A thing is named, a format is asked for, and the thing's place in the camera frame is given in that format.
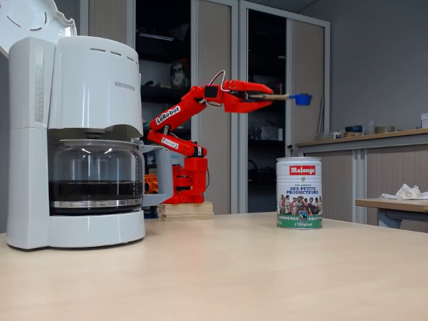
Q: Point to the small side table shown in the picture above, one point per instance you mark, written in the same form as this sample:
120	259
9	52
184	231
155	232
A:
384	204

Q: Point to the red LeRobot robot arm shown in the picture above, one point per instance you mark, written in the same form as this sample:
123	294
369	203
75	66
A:
194	174

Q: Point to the low grey sideboard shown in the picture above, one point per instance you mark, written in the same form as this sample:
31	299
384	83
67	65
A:
391	174

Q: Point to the orange clamp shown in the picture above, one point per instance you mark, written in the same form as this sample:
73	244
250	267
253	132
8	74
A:
151	184

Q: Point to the dark blue bowl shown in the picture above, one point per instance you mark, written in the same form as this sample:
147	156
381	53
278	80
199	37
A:
353	128

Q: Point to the grey tall shutter cabinet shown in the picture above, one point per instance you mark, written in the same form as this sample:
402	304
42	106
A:
307	67
214	150

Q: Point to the white drip coffee maker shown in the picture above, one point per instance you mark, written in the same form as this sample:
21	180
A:
93	93

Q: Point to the small white cup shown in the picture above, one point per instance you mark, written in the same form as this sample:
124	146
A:
336	135

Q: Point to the Malongo coffee tin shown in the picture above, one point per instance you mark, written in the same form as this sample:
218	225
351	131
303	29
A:
299	197

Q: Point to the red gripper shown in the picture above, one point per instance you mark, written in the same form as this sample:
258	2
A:
241	96

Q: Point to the green printed box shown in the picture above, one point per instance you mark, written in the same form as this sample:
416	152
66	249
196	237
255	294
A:
177	75

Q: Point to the wooden base block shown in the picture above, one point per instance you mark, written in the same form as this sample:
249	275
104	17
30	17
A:
187	212

